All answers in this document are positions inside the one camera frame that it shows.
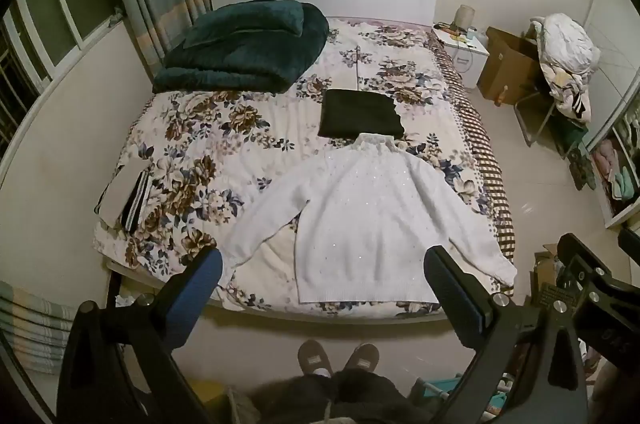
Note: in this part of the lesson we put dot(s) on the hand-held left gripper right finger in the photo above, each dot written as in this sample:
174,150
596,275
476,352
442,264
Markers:
452,299

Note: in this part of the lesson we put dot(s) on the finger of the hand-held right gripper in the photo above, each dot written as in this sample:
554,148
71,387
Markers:
587,259
631,240

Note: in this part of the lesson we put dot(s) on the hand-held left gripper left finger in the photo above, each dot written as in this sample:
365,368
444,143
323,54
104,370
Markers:
196,296

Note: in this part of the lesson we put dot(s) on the white knit sweater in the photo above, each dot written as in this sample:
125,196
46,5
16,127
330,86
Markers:
370,224

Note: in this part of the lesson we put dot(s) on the shelf with folded clothes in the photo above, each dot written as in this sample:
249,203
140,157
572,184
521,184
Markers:
617,174

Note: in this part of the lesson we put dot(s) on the small cardboard box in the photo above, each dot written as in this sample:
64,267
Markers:
546,269

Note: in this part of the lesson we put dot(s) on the green slippers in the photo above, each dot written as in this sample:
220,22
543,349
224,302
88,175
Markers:
581,166

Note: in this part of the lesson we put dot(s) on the person's grey shoe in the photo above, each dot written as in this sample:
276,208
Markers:
314,356
362,358

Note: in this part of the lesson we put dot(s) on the striped folded garment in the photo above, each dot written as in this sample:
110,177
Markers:
137,204

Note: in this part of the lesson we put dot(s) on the grey folded garment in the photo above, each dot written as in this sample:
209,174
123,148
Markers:
120,191

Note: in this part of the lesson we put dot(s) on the person's dark trouser legs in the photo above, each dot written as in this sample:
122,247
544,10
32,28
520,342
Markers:
350,396

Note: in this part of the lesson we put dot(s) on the bed with floral sheet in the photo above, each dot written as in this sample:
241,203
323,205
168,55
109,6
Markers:
210,139

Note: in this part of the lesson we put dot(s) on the striped green cloth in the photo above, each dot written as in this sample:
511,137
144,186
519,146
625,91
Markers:
35,329

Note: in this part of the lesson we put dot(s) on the black folded garment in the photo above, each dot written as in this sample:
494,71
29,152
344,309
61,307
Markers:
360,114

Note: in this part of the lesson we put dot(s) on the brown cardboard box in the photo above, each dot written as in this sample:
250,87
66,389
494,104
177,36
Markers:
505,64

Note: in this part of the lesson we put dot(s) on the white nightstand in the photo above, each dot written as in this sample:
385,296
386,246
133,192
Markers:
470,59

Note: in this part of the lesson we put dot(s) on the dark green blanket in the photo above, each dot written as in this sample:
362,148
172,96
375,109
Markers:
235,64

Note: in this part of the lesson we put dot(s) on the thin stick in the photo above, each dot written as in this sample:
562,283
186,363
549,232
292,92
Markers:
356,69

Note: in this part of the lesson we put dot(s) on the cream jar lamp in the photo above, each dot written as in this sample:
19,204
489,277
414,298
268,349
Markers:
464,17

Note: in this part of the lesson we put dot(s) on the dark green pillow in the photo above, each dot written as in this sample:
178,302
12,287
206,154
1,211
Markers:
245,21

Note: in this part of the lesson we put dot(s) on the window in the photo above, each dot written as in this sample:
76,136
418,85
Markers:
60,14

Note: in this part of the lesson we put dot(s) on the white headboard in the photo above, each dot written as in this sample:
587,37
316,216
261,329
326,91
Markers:
325,1

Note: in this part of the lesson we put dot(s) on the metal frame chair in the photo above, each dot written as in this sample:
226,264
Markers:
532,114

